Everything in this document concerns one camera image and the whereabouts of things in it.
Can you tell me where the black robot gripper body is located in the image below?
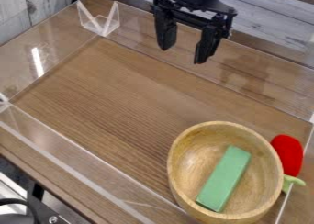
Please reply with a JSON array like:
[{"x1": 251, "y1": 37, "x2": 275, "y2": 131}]
[{"x1": 153, "y1": 0, "x2": 237, "y2": 38}]

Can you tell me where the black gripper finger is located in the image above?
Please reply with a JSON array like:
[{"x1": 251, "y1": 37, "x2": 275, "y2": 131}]
[
  {"x1": 193, "y1": 25, "x2": 221, "y2": 64},
  {"x1": 154, "y1": 6, "x2": 177, "y2": 50}
]

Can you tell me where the brown wooden bowl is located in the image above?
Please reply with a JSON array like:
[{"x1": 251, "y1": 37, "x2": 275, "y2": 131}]
[{"x1": 166, "y1": 121, "x2": 283, "y2": 224}]

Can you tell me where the green rectangular block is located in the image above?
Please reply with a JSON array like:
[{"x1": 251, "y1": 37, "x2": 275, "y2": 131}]
[{"x1": 194, "y1": 146, "x2": 251, "y2": 212}]

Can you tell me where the red plush strawberry toy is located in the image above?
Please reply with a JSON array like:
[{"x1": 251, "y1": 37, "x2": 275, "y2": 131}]
[{"x1": 271, "y1": 134, "x2": 305, "y2": 194}]

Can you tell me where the clear acrylic corner bracket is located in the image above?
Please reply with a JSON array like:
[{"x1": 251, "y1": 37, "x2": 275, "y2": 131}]
[{"x1": 76, "y1": 1, "x2": 120, "y2": 37}]

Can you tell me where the black metal table bracket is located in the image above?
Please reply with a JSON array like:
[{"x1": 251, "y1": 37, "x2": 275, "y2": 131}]
[{"x1": 26, "y1": 183, "x2": 69, "y2": 224}]

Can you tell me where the black cable under table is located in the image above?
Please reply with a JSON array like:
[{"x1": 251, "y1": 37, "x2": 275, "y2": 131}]
[{"x1": 0, "y1": 197, "x2": 39, "y2": 224}]

